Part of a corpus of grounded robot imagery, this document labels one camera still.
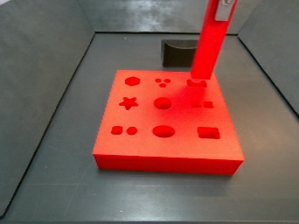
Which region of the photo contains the grey metal mount bracket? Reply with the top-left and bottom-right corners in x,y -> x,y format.
191,0 -> 237,80

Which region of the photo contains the dark grey arch object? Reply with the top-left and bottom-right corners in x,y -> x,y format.
161,39 -> 197,67

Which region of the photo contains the red shape sorter block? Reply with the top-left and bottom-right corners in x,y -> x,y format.
93,70 -> 244,175

